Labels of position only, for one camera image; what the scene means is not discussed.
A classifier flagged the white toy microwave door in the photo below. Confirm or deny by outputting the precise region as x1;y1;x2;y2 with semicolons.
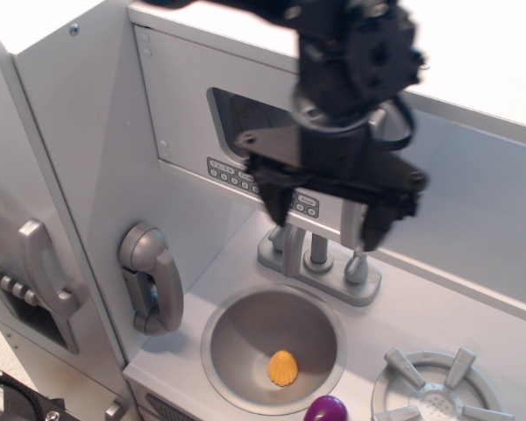
133;24;413;249

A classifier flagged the grey toy stove burner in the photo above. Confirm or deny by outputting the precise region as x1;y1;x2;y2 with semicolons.
371;347;515;420

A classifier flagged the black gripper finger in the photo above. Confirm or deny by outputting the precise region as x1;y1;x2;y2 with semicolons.
360;203;398;252
252;171;297;226

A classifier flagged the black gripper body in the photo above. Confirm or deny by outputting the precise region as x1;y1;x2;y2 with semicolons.
236;112;428;219

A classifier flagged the grey ice dispenser panel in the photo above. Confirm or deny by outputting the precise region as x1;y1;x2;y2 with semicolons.
0;268;78;354

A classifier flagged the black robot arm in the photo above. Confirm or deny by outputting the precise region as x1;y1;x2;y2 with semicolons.
231;1;427;252

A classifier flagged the black robot base with cable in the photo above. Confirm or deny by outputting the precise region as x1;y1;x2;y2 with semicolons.
0;370;77;421

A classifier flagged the white toy kitchen cabinet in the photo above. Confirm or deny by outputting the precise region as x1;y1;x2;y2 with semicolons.
0;1;526;420

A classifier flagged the grey round sink bowl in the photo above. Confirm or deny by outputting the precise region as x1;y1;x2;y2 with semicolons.
201;284;347;416

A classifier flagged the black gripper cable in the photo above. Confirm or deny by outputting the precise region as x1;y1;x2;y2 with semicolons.
376;94;417;153

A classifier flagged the purple toy eggplant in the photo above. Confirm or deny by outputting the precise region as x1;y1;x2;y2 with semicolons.
303;396;348;421

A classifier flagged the grey toy faucet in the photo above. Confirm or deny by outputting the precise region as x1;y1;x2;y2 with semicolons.
258;225;382;307

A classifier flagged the yellow toy corn piece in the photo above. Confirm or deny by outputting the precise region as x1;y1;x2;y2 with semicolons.
267;350;299;387

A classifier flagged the grey toy telephone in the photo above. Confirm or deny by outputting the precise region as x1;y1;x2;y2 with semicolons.
119;222;184;337

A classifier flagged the grey fridge door handle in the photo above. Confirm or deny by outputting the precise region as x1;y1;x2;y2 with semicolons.
18;218;80;319

